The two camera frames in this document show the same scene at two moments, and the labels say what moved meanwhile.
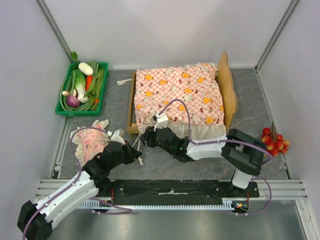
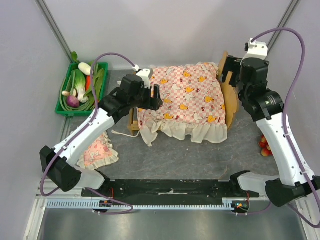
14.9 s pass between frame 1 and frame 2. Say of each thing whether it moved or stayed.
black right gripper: moved
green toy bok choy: stayed
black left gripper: moved
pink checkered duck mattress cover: stayed
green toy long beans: stayed
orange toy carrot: stayed
